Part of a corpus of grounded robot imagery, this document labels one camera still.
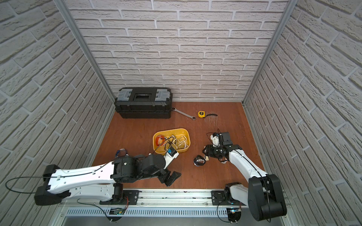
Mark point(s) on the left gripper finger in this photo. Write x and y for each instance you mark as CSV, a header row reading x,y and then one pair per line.
x,y
174,176
168,179

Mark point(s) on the black strap watch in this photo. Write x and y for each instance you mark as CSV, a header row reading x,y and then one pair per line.
x,y
199,161

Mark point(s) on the yellow plastic storage box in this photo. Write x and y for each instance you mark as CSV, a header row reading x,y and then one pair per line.
x,y
172,140

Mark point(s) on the red orange glasses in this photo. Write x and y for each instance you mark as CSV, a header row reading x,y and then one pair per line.
x,y
160,140

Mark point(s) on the beige strap watch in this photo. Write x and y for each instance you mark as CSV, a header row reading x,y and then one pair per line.
x,y
182,139

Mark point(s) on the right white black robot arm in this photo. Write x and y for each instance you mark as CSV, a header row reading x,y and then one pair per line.
x,y
263,196

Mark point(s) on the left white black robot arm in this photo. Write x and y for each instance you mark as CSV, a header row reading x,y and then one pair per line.
x,y
103,182

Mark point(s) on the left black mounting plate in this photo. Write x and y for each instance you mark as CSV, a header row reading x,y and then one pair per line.
x,y
129,197

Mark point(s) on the black mounting plate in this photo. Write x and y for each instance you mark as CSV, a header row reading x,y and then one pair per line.
x,y
218,197
129,197

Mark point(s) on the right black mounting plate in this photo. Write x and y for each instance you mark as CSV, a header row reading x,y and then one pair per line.
x,y
218,197

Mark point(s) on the left controller board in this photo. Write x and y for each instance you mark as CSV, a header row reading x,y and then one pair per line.
x,y
116,214

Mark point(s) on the controller board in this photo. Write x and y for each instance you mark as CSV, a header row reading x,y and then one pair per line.
x,y
116,214
234,215

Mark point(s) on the silver combination wrench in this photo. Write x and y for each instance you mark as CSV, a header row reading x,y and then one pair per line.
x,y
184,114

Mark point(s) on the yellow tape measure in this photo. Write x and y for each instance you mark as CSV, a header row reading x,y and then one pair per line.
x,y
201,114

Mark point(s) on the right controller board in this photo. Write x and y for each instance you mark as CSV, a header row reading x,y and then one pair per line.
x,y
234,215

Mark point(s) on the black grey toolbox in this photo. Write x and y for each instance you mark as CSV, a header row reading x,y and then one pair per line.
x,y
144,103

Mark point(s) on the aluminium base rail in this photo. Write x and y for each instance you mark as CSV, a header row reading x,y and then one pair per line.
x,y
175,197

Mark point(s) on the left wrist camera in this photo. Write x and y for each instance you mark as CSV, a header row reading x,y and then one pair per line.
x,y
169,156

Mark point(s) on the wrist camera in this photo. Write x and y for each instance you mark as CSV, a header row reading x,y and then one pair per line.
x,y
221,139
169,156

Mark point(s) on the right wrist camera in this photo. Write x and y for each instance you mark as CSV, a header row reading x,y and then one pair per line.
x,y
221,139

